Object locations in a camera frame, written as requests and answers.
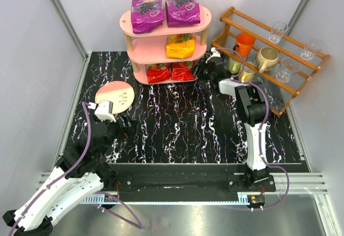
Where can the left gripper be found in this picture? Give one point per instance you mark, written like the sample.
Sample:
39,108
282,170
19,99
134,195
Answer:
121,126

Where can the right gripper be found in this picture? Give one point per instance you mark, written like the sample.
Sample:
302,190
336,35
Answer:
203,69

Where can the red candy bag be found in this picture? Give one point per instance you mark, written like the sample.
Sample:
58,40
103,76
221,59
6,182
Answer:
158,72
183,71

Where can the orange candy bag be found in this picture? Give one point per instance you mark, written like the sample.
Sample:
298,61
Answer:
180,46

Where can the purple candy bag front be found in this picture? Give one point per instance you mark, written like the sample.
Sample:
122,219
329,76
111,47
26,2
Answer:
182,12

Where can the purple candy bag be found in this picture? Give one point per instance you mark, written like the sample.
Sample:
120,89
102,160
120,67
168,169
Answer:
182,12
146,15

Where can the purple candy bag back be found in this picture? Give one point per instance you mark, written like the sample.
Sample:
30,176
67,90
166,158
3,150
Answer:
146,15

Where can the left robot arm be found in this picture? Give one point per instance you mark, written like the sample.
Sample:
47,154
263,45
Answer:
80,172

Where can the pink three-tier shelf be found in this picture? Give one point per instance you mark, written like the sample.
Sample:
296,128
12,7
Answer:
150,48

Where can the clear glass middle shelf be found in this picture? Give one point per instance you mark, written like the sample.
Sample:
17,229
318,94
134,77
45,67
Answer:
287,69

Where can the pink round plate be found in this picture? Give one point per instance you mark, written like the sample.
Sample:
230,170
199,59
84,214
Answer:
120,93

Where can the green-yellow mug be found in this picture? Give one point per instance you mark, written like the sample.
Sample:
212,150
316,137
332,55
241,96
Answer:
234,66

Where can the cream yellow mug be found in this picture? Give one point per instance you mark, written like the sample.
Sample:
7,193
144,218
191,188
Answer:
246,75

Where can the orange mug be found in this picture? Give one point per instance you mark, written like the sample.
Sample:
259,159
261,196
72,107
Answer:
244,44

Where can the beige round mug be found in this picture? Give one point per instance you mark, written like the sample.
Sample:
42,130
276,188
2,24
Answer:
266,59

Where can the wooden cup rack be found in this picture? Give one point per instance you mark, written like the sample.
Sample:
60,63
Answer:
281,94

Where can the clear glass top left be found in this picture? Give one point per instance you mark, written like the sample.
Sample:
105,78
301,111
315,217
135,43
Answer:
278,30

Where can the clear glass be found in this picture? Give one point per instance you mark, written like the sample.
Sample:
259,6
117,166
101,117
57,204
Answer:
278,30
311,48

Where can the clear glass top right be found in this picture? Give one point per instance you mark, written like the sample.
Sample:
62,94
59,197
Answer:
311,48

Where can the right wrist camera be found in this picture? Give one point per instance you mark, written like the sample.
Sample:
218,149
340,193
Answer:
214,54

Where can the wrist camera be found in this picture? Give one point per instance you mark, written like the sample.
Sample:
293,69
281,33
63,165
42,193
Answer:
214,54
103,110

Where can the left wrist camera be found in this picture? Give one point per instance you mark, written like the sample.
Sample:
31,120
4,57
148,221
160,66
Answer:
103,110

